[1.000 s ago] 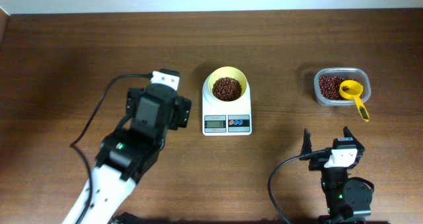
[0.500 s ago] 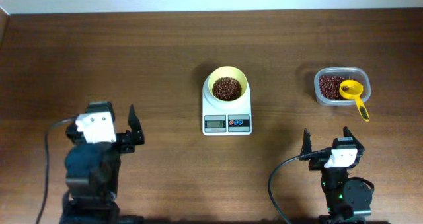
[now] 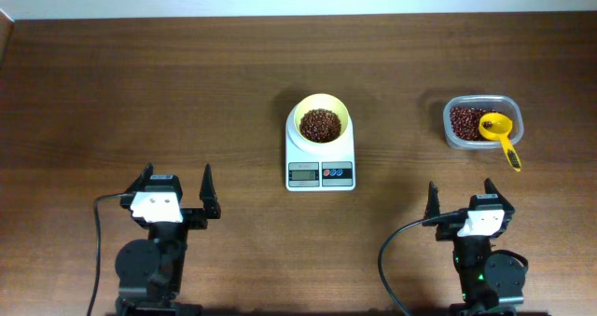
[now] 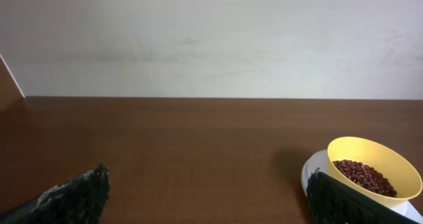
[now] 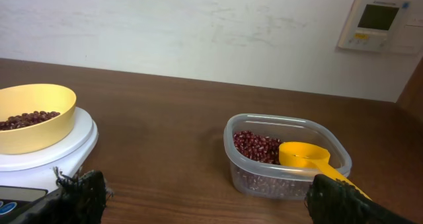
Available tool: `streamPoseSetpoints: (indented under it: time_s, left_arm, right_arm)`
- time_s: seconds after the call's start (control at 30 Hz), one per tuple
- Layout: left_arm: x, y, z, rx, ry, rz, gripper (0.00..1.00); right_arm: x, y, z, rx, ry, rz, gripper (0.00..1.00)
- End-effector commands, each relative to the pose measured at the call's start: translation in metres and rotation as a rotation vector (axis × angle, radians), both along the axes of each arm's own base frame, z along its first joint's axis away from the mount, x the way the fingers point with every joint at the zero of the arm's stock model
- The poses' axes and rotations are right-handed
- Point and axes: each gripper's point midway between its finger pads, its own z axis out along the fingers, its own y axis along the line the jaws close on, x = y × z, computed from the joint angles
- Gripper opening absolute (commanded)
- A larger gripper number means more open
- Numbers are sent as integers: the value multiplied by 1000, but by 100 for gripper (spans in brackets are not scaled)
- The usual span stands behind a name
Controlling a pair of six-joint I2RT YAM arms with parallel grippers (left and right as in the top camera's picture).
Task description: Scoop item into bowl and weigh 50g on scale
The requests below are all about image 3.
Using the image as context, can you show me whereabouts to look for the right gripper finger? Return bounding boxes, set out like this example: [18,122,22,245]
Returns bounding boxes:
[483,178,500,197]
[423,181,440,223]

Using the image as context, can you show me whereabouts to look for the red beans in scoop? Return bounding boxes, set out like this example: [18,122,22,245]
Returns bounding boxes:
[482,121,493,130]

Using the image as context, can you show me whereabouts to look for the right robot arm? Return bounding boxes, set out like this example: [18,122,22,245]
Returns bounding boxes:
[423,179,529,315]

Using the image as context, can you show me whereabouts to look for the pale yellow plastic bowl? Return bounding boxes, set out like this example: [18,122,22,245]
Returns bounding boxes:
[290,93,351,144]

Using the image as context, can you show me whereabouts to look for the white digital kitchen scale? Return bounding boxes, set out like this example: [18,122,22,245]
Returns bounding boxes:
[285,106,356,192]

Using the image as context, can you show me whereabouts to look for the clear plastic food container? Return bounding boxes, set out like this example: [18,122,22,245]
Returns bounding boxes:
[443,95,524,150]

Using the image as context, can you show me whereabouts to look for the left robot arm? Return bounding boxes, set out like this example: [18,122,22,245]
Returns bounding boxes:
[115,164,221,316]

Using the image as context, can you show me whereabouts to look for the yellow plastic measuring scoop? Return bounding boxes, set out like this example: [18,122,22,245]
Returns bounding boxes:
[479,113,521,172]

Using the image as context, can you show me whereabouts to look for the red beans in bowl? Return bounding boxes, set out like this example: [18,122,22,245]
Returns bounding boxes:
[299,108,341,144]

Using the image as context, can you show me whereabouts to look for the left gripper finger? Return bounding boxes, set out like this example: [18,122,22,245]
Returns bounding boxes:
[200,164,221,219]
[125,162,154,196]

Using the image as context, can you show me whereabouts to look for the red adzuki beans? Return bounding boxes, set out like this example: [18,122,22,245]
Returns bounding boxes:
[449,106,494,142]

